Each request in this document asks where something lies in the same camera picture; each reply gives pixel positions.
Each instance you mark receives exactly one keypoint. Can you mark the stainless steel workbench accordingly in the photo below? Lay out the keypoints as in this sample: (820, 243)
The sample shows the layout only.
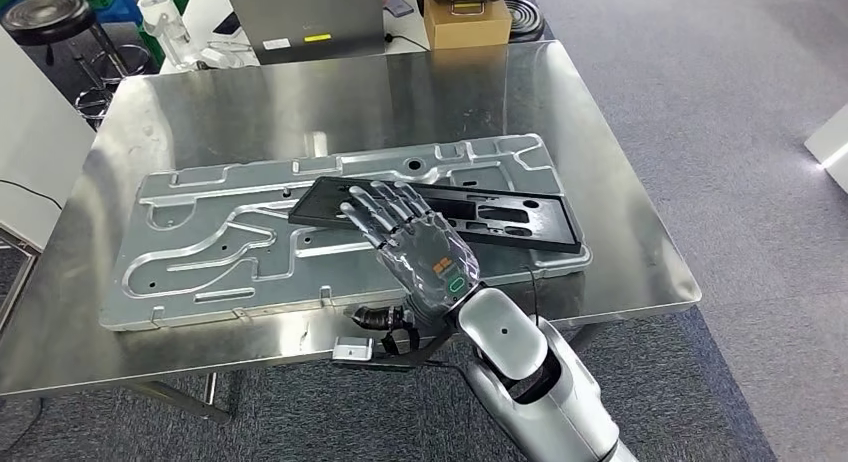
(331, 101)

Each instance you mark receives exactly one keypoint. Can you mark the clear plastic container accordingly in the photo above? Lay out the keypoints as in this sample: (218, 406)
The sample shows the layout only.
(225, 56)

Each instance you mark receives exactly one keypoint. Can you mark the silver stamped metal panel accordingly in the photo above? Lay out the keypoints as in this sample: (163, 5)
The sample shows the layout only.
(199, 273)

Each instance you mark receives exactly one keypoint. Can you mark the black plastic mounting plate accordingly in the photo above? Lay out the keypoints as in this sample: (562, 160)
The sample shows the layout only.
(311, 210)

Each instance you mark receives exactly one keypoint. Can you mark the clear plastic bottle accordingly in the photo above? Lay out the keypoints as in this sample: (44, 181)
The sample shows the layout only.
(162, 22)

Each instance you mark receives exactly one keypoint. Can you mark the steel frame table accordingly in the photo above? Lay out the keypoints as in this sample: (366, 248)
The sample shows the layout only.
(30, 250)

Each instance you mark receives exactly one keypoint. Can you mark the white partition panel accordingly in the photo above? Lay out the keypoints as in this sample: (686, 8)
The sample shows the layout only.
(33, 128)

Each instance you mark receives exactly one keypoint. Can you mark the black round stool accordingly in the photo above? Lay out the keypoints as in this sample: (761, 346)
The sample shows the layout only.
(40, 15)

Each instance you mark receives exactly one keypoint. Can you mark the grey phone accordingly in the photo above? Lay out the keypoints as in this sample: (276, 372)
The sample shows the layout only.
(397, 3)

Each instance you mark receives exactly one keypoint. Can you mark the white counter with light strip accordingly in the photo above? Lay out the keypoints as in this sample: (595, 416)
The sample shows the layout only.
(831, 141)

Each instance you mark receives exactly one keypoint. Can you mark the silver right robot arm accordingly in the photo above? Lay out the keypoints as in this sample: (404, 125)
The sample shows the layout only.
(517, 340)

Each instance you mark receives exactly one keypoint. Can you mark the grey laptop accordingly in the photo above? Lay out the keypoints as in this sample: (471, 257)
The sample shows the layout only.
(305, 15)

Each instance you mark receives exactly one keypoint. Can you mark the black phone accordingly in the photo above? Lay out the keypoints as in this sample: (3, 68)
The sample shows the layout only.
(227, 24)

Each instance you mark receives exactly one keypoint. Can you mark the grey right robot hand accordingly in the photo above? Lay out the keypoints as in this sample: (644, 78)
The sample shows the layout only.
(430, 267)

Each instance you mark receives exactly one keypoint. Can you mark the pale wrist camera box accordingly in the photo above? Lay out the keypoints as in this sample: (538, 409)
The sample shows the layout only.
(352, 350)

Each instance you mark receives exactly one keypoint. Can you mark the black round disc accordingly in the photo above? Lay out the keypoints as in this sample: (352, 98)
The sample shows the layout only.
(523, 20)

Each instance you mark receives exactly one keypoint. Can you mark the brown cardboard box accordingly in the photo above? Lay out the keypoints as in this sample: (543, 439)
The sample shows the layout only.
(464, 28)

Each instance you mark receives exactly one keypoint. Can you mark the blue plastic crate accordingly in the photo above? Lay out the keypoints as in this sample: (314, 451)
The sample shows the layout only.
(122, 5)

